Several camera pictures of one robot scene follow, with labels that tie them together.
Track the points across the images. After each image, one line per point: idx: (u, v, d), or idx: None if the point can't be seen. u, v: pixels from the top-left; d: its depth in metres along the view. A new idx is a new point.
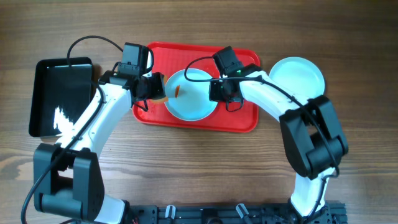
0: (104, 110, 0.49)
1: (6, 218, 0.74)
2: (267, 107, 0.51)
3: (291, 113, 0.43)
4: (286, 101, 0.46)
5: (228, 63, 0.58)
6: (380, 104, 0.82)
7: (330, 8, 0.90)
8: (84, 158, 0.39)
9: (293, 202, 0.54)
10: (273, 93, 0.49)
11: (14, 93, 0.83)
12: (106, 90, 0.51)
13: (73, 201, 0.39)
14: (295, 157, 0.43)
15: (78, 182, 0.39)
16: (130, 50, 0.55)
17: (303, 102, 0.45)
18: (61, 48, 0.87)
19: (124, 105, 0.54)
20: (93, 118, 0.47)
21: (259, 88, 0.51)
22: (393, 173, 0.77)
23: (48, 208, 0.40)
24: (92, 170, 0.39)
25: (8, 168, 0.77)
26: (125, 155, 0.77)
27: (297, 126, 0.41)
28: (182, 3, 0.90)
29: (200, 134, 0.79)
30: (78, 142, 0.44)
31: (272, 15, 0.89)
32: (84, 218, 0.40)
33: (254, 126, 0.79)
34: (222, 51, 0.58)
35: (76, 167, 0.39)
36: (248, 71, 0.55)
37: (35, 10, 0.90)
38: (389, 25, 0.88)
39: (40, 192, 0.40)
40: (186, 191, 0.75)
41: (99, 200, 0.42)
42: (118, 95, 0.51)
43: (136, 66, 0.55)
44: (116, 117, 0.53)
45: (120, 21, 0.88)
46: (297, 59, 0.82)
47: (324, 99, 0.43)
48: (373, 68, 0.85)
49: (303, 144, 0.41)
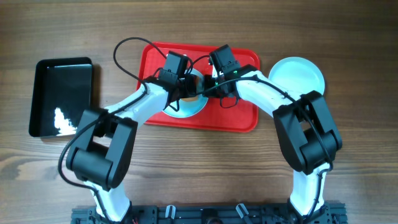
0: (147, 99, 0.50)
1: (7, 218, 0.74)
2: (262, 106, 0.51)
3: (285, 108, 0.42)
4: (280, 98, 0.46)
5: (226, 62, 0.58)
6: (380, 104, 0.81)
7: (331, 7, 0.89)
8: (125, 124, 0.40)
9: (292, 202, 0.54)
10: (268, 90, 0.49)
11: (14, 93, 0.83)
12: (150, 87, 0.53)
13: (102, 162, 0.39)
14: (289, 151, 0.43)
15: (117, 142, 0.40)
16: (172, 58, 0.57)
17: (296, 97, 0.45)
18: (61, 48, 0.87)
19: (158, 106, 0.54)
20: (137, 101, 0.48)
21: (252, 87, 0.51)
22: (393, 173, 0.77)
23: (76, 165, 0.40)
24: (131, 136, 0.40)
25: (8, 168, 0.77)
26: None
27: (291, 119, 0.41)
28: (182, 3, 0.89)
29: (201, 134, 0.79)
30: (124, 112, 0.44)
31: (273, 15, 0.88)
32: (107, 183, 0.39)
33: (254, 126, 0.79)
34: (220, 49, 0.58)
35: (118, 128, 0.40)
36: (244, 71, 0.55)
37: (35, 10, 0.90)
38: (390, 24, 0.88)
39: (75, 146, 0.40)
40: (186, 191, 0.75)
41: (124, 170, 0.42)
42: (159, 93, 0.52)
43: (175, 74, 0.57)
44: (150, 114, 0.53)
45: (120, 21, 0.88)
46: (298, 58, 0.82)
47: (316, 95, 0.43)
48: (374, 68, 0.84)
49: (297, 138, 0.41)
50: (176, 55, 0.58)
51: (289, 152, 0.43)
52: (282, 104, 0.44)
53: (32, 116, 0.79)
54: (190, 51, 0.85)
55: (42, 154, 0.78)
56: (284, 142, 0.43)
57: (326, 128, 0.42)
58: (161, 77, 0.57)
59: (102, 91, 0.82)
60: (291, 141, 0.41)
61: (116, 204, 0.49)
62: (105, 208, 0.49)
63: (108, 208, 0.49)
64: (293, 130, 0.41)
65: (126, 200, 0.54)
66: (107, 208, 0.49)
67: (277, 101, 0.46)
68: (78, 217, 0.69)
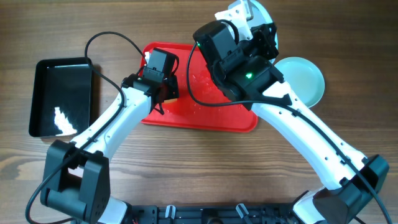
0: (123, 114, 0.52)
1: (6, 218, 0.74)
2: (298, 142, 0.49)
3: (351, 188, 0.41)
4: (337, 160, 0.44)
5: (224, 53, 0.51)
6: (380, 104, 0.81)
7: (330, 7, 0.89)
8: (95, 163, 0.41)
9: (295, 211, 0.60)
10: (316, 139, 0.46)
11: (14, 93, 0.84)
12: (128, 95, 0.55)
13: (78, 201, 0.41)
14: (333, 217, 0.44)
15: (87, 184, 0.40)
16: (158, 56, 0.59)
17: (359, 163, 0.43)
18: (61, 48, 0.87)
19: (141, 112, 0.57)
20: (112, 121, 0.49)
21: (291, 123, 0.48)
22: (393, 173, 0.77)
23: (51, 203, 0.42)
24: (102, 175, 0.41)
25: (8, 168, 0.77)
26: (125, 155, 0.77)
27: (357, 200, 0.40)
28: (182, 3, 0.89)
29: (200, 134, 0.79)
30: (92, 143, 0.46)
31: (273, 15, 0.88)
32: (84, 219, 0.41)
33: (254, 126, 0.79)
34: (218, 33, 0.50)
35: (88, 166, 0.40)
36: (259, 74, 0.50)
37: (34, 10, 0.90)
38: (389, 24, 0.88)
39: (47, 187, 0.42)
40: (186, 191, 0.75)
41: (102, 203, 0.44)
42: (138, 101, 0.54)
43: (160, 73, 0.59)
44: (132, 123, 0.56)
45: (119, 21, 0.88)
46: (296, 59, 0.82)
47: (383, 167, 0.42)
48: (373, 68, 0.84)
49: (352, 214, 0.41)
50: (160, 52, 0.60)
51: (333, 216, 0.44)
52: (345, 178, 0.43)
53: (32, 116, 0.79)
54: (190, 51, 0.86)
55: (42, 154, 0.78)
56: (331, 208, 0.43)
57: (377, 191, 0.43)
58: (144, 76, 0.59)
59: (102, 91, 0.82)
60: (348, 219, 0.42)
61: (109, 216, 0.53)
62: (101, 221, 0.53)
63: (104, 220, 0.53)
64: (354, 210, 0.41)
65: (120, 206, 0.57)
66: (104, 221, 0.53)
67: (335, 165, 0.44)
68: None
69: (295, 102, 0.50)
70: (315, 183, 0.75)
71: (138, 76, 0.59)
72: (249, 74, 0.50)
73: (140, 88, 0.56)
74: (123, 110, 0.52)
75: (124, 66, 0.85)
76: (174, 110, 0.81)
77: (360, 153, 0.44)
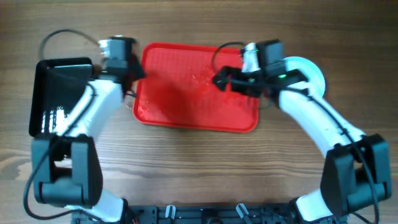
0: (96, 101, 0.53)
1: (7, 218, 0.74)
2: (309, 122, 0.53)
3: (341, 149, 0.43)
4: (337, 132, 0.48)
5: (273, 61, 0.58)
6: (380, 104, 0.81)
7: (330, 7, 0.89)
8: (80, 142, 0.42)
9: (298, 204, 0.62)
10: (320, 114, 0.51)
11: (14, 93, 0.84)
12: (94, 86, 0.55)
13: (73, 185, 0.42)
14: (332, 195, 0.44)
15: (76, 165, 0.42)
16: (113, 43, 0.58)
17: (356, 137, 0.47)
18: (61, 48, 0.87)
19: (114, 98, 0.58)
20: (86, 109, 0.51)
21: (306, 106, 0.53)
22: (395, 173, 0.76)
23: (47, 197, 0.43)
24: (89, 153, 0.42)
25: (8, 168, 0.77)
26: (125, 155, 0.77)
27: (349, 163, 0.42)
28: (182, 3, 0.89)
29: (200, 134, 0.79)
30: (74, 129, 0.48)
31: (273, 15, 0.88)
32: (84, 202, 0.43)
33: (254, 126, 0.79)
34: (271, 44, 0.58)
35: (74, 147, 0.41)
36: (292, 80, 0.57)
37: (35, 10, 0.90)
38: (389, 25, 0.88)
39: (39, 180, 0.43)
40: (186, 191, 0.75)
41: (97, 183, 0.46)
42: (109, 89, 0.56)
43: (122, 60, 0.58)
44: (106, 109, 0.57)
45: (119, 22, 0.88)
46: (299, 58, 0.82)
47: (379, 140, 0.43)
48: (373, 67, 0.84)
49: (347, 186, 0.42)
50: (118, 40, 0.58)
51: (333, 195, 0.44)
52: (338, 143, 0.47)
53: None
54: (186, 51, 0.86)
55: None
56: (330, 182, 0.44)
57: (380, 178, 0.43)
58: (106, 67, 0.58)
59: None
60: (340, 186, 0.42)
61: (106, 209, 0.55)
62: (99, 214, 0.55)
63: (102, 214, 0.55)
64: (347, 177, 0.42)
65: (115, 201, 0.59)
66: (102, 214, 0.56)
67: (333, 135, 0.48)
68: (77, 217, 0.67)
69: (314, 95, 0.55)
70: (315, 183, 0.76)
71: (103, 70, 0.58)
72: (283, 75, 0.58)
73: (109, 77, 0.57)
74: (95, 99, 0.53)
75: None
76: (173, 111, 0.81)
77: (359, 131, 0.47)
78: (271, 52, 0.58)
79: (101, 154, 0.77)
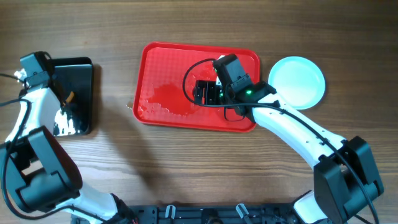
0: (35, 106, 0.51)
1: (6, 218, 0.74)
2: (288, 137, 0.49)
3: (326, 162, 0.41)
4: (318, 142, 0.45)
5: (235, 78, 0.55)
6: (380, 104, 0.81)
7: (330, 7, 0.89)
8: (34, 133, 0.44)
9: (296, 209, 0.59)
10: (295, 126, 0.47)
11: (14, 93, 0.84)
12: (30, 93, 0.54)
13: (48, 176, 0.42)
14: (327, 205, 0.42)
15: (43, 155, 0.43)
16: (28, 61, 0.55)
17: (337, 144, 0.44)
18: (61, 48, 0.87)
19: (55, 101, 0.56)
20: (27, 114, 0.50)
21: (280, 122, 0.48)
22: (395, 173, 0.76)
23: (30, 203, 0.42)
24: (48, 139, 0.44)
25: None
26: (125, 155, 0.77)
27: (337, 175, 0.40)
28: (182, 3, 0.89)
29: (200, 134, 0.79)
30: (25, 129, 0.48)
31: (273, 15, 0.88)
32: (67, 188, 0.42)
33: (253, 126, 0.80)
34: (227, 61, 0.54)
35: (32, 140, 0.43)
36: (260, 92, 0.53)
37: (35, 10, 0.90)
38: (389, 24, 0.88)
39: (15, 190, 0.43)
40: (186, 191, 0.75)
41: (74, 170, 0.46)
42: (41, 94, 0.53)
43: (43, 73, 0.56)
44: (53, 112, 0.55)
45: (120, 21, 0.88)
46: (298, 58, 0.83)
47: (360, 143, 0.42)
48: (374, 67, 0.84)
49: (340, 195, 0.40)
50: (27, 56, 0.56)
51: (328, 205, 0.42)
52: (323, 155, 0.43)
53: None
54: (185, 51, 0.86)
55: None
56: (323, 194, 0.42)
57: (371, 179, 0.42)
58: (29, 83, 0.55)
59: (102, 91, 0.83)
60: (334, 198, 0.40)
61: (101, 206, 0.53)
62: (95, 211, 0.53)
63: (98, 211, 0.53)
64: (338, 187, 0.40)
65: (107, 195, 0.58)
66: (97, 211, 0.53)
67: (315, 147, 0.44)
68: (78, 216, 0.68)
69: (285, 106, 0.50)
70: None
71: (25, 88, 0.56)
72: (249, 91, 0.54)
73: (36, 88, 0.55)
74: (32, 106, 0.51)
75: (124, 66, 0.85)
76: (173, 111, 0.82)
77: (338, 136, 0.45)
78: (233, 70, 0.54)
79: (101, 154, 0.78)
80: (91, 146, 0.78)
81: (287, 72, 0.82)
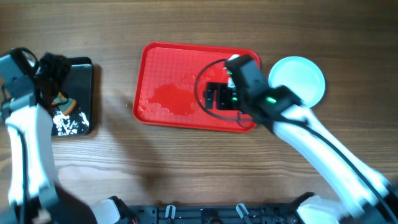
0: (29, 138, 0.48)
1: None
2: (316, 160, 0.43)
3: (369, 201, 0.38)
4: (357, 180, 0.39)
5: None
6: (380, 104, 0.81)
7: (330, 7, 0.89)
8: (41, 191, 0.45)
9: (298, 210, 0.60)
10: (331, 155, 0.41)
11: None
12: (19, 116, 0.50)
13: None
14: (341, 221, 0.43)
15: (54, 213, 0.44)
16: (4, 64, 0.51)
17: (379, 185, 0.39)
18: (61, 48, 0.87)
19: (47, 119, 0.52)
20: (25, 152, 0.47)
21: (314, 147, 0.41)
22: (395, 173, 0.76)
23: None
24: (58, 194, 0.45)
25: (8, 168, 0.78)
26: (125, 155, 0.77)
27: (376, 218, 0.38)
28: (182, 3, 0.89)
29: (200, 134, 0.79)
30: (30, 181, 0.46)
31: (273, 15, 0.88)
32: None
33: (254, 126, 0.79)
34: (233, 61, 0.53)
35: (41, 198, 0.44)
36: None
37: (35, 10, 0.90)
38: (389, 24, 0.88)
39: None
40: (186, 191, 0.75)
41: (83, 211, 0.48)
42: (31, 116, 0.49)
43: (23, 78, 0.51)
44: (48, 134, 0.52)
45: (120, 21, 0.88)
46: (298, 58, 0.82)
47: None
48: (374, 67, 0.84)
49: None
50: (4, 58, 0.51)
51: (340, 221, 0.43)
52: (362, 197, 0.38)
53: None
54: (185, 51, 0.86)
55: None
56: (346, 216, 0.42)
57: None
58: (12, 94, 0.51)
59: (102, 91, 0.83)
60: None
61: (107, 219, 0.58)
62: None
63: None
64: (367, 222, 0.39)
65: (111, 204, 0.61)
66: None
67: (353, 183, 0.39)
68: None
69: (316, 125, 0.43)
70: (315, 183, 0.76)
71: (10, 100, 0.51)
72: None
73: (22, 99, 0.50)
74: (27, 140, 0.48)
75: (124, 66, 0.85)
76: (172, 111, 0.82)
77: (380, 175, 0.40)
78: None
79: (101, 154, 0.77)
80: (91, 146, 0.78)
81: (287, 72, 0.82)
